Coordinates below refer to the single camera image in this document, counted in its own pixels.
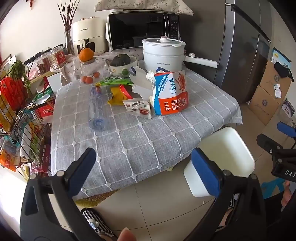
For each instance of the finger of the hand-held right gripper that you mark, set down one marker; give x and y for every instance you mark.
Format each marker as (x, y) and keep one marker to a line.
(286, 129)
(268, 143)

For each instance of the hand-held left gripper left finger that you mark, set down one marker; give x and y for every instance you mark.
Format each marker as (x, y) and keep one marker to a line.
(82, 169)

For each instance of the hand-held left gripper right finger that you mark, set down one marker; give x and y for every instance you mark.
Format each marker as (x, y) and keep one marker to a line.
(203, 169)

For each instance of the white plastic bin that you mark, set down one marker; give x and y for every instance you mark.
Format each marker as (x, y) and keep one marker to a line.
(229, 150)

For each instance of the clear plastic bottle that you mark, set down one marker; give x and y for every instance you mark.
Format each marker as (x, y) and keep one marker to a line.
(96, 109)

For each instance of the blue and orange snack bag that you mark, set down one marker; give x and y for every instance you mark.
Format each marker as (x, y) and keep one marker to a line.
(171, 92)

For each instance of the small white snack packet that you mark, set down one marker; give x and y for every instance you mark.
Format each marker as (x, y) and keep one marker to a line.
(138, 108)

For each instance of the person's right hand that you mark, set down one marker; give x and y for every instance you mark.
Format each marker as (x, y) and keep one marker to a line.
(287, 193)

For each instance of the person's left hand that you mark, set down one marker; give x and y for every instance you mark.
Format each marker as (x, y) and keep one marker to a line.
(126, 234)

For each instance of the small printed box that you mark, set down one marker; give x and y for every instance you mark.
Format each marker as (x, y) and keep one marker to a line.
(288, 109)

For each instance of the cardboard box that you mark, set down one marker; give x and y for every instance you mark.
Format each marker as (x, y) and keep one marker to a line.
(263, 106)
(271, 83)

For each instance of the floral under tablecloth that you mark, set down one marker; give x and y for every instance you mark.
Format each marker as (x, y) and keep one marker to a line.
(97, 198)

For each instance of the striped slipper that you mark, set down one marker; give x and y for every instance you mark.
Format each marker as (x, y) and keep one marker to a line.
(97, 220)

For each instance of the grey chequered tablecloth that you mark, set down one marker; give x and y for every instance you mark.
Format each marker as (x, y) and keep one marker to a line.
(129, 143)

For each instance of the black pouch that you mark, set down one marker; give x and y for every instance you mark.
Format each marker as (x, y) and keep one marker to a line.
(283, 70)

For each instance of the blue printed box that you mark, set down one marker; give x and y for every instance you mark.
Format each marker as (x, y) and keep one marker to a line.
(278, 55)

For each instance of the yellow snack wrapper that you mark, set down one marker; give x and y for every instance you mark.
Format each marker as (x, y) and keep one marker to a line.
(115, 97)

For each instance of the small orange fruit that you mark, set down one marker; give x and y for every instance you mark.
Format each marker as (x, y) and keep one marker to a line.
(96, 74)
(88, 80)

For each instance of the red-edged carton piece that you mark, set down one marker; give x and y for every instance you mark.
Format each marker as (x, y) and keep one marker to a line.
(126, 90)

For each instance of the white storage box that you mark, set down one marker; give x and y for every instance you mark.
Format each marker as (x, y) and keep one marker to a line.
(54, 80)

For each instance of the green snack packet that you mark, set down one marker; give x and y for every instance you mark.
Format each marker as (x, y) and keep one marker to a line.
(115, 82)

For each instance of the grey refrigerator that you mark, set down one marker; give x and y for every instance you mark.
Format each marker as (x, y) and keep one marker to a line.
(240, 46)

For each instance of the glass jar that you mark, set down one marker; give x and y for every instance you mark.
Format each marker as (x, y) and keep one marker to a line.
(87, 68)

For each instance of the torn white paper bag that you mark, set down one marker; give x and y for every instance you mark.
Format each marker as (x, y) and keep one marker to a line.
(141, 87)

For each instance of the red mesh bag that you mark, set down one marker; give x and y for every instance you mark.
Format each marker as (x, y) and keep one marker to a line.
(11, 92)

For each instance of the green lime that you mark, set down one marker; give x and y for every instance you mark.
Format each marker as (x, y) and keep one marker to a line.
(125, 72)

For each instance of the crumpled white tissue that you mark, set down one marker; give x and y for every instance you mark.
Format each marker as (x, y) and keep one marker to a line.
(150, 75)

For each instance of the jar of red dried fruit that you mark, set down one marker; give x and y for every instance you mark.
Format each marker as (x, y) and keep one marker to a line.
(44, 63)

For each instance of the large orange fruit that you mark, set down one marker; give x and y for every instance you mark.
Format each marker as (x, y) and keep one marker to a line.
(86, 54)

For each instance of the red label jar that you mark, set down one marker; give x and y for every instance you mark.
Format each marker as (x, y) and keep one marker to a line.
(59, 56)

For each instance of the white green bowl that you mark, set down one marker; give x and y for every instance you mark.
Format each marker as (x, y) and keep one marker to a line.
(133, 66)

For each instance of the dark green pumpkin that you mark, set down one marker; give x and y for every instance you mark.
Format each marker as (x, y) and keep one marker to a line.
(119, 60)

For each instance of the green leafy herbs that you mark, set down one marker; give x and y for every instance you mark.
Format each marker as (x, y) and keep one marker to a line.
(19, 70)

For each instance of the white electric pot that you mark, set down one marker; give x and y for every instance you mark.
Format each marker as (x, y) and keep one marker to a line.
(161, 58)

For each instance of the vase of dry branches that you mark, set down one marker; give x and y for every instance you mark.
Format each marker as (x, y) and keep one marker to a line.
(69, 39)

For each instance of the white air fryer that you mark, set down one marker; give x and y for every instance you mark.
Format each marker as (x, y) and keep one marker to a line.
(86, 32)

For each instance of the black microwave oven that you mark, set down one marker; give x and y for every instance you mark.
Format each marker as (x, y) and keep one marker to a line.
(138, 30)

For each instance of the red hanging ornament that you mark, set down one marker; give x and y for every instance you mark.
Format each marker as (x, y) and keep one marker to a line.
(32, 4)

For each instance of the floral cloth cover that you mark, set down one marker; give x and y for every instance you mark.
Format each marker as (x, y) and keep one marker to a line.
(143, 5)

